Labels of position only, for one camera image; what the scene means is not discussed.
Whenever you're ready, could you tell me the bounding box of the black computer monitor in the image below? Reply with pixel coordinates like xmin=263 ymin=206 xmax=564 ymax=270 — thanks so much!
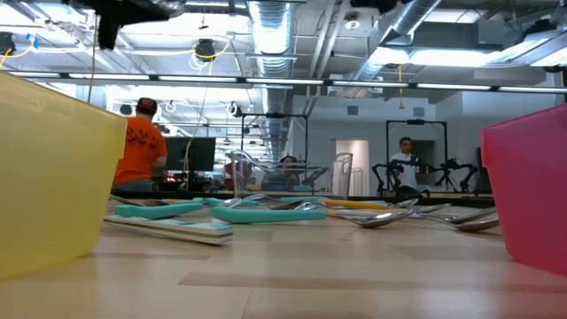
xmin=162 ymin=136 xmax=217 ymax=173

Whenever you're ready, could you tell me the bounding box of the long ceiling light bar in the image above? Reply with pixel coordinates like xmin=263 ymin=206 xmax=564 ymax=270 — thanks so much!
xmin=0 ymin=69 xmax=567 ymax=95

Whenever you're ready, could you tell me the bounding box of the person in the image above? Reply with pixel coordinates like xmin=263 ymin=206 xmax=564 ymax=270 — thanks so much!
xmin=113 ymin=97 xmax=169 ymax=192
xmin=276 ymin=154 xmax=305 ymax=190
xmin=388 ymin=136 xmax=430 ymax=197

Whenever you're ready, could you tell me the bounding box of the yellow hanging pendant cord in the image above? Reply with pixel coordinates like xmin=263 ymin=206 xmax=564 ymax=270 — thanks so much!
xmin=397 ymin=64 xmax=407 ymax=111

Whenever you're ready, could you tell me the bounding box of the silver ceiling air duct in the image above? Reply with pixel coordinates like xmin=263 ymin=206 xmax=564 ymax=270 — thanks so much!
xmin=246 ymin=0 xmax=297 ymax=154
xmin=343 ymin=0 xmax=444 ymax=97

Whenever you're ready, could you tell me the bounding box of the orange utensil handle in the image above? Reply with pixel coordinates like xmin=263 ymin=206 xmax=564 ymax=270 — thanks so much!
xmin=321 ymin=198 xmax=498 ymax=225

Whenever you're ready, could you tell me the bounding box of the clear plastic bin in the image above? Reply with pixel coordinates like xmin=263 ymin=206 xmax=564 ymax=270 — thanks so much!
xmin=229 ymin=149 xmax=354 ymax=199

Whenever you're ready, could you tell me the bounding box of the yellow plastic bin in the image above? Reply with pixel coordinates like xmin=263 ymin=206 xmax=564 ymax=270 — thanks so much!
xmin=0 ymin=70 xmax=128 ymax=280

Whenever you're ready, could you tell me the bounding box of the yellow power cable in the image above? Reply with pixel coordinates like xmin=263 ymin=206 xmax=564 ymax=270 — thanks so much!
xmin=182 ymin=38 xmax=232 ymax=190

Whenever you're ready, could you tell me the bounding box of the red plastic bin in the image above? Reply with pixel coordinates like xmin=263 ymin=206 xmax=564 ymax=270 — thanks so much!
xmin=480 ymin=104 xmax=567 ymax=278

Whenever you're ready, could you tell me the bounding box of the black background gantry frame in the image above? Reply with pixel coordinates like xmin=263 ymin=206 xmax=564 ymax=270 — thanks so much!
xmin=384 ymin=118 xmax=448 ymax=191
xmin=240 ymin=113 xmax=310 ymax=178

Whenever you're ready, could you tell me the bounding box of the black ceiling device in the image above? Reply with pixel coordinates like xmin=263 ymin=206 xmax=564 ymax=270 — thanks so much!
xmin=0 ymin=31 xmax=17 ymax=57
xmin=193 ymin=38 xmax=217 ymax=62

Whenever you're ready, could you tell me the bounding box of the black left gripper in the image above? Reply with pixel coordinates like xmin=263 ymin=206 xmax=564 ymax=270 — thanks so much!
xmin=66 ymin=0 xmax=186 ymax=51

